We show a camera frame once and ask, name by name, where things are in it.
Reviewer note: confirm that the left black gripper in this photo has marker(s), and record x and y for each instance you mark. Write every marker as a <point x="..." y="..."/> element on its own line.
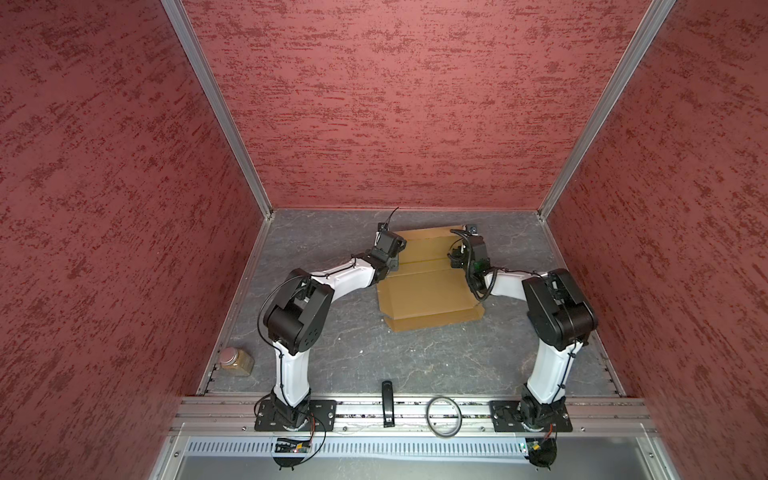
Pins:
<point x="395" y="263"/>

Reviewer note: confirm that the white perforated cable duct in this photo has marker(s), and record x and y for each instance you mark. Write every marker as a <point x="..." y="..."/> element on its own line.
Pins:
<point x="504" y="450"/>

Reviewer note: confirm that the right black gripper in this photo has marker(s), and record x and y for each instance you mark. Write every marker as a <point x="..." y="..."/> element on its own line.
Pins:
<point x="454" y="257"/>

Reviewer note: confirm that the aluminium frame rail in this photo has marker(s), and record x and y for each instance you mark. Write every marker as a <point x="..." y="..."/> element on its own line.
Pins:
<point x="359" y="415"/>

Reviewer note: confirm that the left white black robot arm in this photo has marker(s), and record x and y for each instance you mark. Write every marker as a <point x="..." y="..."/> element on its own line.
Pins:
<point x="295" y="313"/>

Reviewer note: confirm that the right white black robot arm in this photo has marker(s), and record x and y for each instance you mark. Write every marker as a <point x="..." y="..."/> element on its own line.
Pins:
<point x="558" y="311"/>

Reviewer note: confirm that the right circuit board connector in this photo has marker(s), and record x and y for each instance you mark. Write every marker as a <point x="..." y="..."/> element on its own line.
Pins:
<point x="541" y="453"/>

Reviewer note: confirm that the left circuit board connector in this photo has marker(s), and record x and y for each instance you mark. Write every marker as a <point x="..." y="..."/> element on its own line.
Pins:
<point x="291" y="447"/>

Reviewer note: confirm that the black handle bar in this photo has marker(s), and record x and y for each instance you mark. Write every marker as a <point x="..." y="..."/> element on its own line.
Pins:
<point x="388" y="404"/>

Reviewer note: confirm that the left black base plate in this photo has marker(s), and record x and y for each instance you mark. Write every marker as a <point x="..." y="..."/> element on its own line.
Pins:
<point x="271" y="415"/>

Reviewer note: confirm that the left aluminium corner post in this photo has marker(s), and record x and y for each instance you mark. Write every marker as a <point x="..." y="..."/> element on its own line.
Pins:
<point x="189" y="41"/>

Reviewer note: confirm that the right aluminium corner post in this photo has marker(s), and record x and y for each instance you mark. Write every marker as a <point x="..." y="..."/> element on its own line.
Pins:
<point x="648" y="28"/>

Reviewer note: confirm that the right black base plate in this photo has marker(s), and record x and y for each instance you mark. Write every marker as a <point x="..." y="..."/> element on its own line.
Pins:
<point x="507" y="416"/>

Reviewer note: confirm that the aluminium corner post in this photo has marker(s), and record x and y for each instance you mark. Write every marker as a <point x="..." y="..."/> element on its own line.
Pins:
<point x="189" y="41"/>
<point x="648" y="28"/>

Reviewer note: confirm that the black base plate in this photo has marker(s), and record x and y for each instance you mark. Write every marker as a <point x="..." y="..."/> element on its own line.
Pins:
<point x="271" y="415"/>
<point x="507" y="416"/>

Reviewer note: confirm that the glass spice jar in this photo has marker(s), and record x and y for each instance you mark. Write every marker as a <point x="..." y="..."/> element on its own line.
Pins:
<point x="236" y="362"/>

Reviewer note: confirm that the circuit board connector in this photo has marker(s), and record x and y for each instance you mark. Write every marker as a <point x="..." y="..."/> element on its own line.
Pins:
<point x="541" y="453"/>
<point x="291" y="447"/>

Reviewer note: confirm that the brown cardboard box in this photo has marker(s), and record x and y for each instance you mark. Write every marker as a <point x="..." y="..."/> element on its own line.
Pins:
<point x="425" y="291"/>

